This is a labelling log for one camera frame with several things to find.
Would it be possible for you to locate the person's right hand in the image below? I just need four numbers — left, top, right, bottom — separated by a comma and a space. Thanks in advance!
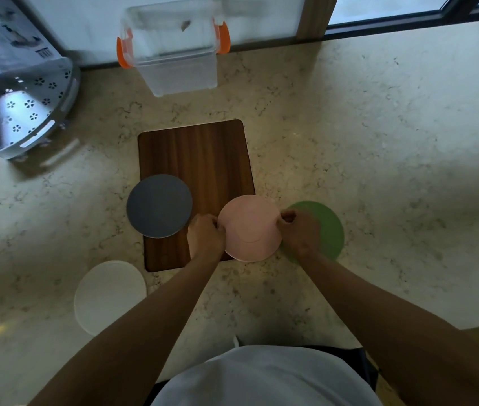
276, 208, 323, 262

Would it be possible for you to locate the person's left hand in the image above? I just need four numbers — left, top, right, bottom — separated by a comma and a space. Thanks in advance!
186, 213, 227, 264

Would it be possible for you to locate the pink round plate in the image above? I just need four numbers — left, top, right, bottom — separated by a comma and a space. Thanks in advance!
217, 195, 283, 263

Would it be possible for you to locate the person's right forearm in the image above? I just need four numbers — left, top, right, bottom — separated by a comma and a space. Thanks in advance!
296, 248, 479, 406

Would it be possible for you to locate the person's left forearm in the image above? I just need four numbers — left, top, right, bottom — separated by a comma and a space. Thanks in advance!
28, 249, 225, 406

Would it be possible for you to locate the green round plate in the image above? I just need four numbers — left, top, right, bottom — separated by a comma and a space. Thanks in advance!
282, 200, 345, 263

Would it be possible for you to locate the grey round plate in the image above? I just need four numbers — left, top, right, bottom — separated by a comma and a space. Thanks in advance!
126, 174, 193, 239

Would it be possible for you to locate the brown wooden cutting board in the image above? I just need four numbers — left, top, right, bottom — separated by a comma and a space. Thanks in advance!
137, 119, 256, 273

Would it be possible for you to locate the white round plate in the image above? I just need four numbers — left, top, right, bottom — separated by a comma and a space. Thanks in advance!
74, 260, 148, 336

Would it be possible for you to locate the person's white shirt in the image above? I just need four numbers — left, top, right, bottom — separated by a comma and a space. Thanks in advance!
151, 345, 385, 406

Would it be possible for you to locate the clear plastic storage box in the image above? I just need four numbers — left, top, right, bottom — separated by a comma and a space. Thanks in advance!
116, 0, 231, 98

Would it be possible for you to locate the white perforated corner rack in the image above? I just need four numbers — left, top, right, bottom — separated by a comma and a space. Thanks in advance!
0, 57, 81, 160

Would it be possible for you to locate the grey printed cardboard box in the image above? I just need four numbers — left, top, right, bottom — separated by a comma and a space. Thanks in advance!
0, 0, 64, 74

